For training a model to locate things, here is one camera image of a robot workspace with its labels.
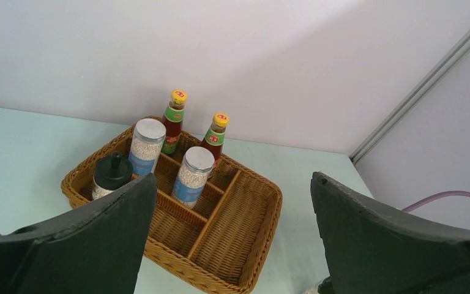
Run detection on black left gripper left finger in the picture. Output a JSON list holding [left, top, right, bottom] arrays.
[[0, 174, 157, 293]]

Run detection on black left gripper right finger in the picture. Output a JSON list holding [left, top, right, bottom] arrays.
[[310, 171, 470, 293]]

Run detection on clear-lid blue-label spice jar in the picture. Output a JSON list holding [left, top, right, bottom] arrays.
[[171, 146, 215, 208]]

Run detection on red sauce bottle yellow cap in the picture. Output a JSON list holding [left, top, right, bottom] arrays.
[[162, 89, 187, 155]]

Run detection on clear-lid white spice jar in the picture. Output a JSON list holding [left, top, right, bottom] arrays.
[[129, 118, 166, 176]]

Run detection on brown wicker divided tray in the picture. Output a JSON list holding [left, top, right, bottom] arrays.
[[61, 116, 283, 294]]

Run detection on black-cap spice bottle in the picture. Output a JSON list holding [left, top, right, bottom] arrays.
[[92, 151, 133, 200]]

